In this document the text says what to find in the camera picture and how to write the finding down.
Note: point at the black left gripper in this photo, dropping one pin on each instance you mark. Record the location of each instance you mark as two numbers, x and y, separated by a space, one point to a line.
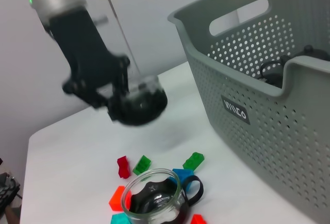
85 58

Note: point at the dark red building block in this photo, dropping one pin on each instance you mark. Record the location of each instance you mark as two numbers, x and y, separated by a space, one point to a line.
123 167

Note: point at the green building block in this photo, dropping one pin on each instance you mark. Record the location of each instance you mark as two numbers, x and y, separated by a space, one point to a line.
194 160
141 164

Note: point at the blue building block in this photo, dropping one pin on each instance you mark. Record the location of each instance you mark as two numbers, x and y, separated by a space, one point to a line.
181 176

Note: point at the large orange-red sloped block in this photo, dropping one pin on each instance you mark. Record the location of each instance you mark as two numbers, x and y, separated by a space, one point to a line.
116 198

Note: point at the teal square building block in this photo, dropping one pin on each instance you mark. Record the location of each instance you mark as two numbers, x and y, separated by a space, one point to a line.
119 219

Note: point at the grey perforated storage bin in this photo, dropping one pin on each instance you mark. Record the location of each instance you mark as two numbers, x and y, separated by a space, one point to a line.
257 144

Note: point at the small red cube block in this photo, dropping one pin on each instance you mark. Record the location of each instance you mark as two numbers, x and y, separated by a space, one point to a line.
198 219

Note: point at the black keyboard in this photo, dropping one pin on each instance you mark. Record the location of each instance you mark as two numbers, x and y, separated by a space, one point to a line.
9 188

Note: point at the black clay teapot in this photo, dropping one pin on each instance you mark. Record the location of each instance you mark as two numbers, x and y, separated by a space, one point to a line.
318 53

